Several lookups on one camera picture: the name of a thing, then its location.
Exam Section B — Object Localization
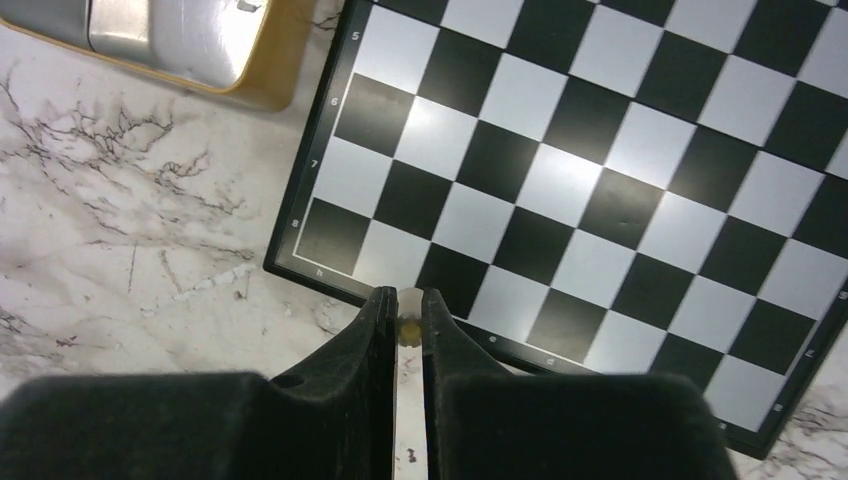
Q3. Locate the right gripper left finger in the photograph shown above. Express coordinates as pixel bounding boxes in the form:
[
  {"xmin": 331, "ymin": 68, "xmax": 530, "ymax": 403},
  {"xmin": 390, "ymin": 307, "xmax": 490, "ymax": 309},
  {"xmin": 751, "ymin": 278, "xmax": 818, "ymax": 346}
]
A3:
[{"xmin": 1, "ymin": 287, "xmax": 398, "ymax": 479}]

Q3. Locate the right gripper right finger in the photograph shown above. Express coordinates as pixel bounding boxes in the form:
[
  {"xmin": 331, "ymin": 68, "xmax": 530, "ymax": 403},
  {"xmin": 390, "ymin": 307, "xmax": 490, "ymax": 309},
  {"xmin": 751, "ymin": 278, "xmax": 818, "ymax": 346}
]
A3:
[{"xmin": 421, "ymin": 288, "xmax": 736, "ymax": 479}]

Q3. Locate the white chess piece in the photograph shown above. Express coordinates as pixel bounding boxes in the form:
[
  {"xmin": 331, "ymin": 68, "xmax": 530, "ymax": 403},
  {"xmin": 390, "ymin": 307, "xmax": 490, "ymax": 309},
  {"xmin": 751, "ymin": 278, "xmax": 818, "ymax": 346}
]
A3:
[{"xmin": 396, "ymin": 287, "xmax": 423, "ymax": 348}]

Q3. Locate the black white chessboard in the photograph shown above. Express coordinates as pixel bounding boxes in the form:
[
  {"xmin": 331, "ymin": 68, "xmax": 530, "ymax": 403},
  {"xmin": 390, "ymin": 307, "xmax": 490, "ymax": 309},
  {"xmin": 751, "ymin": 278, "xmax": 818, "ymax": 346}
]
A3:
[{"xmin": 265, "ymin": 1, "xmax": 847, "ymax": 458}]

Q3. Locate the yellow tin tray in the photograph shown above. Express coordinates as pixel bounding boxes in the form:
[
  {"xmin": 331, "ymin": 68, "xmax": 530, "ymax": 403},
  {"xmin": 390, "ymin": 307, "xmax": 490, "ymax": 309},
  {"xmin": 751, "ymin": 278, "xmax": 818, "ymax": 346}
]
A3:
[{"xmin": 1, "ymin": 0, "xmax": 316, "ymax": 111}]

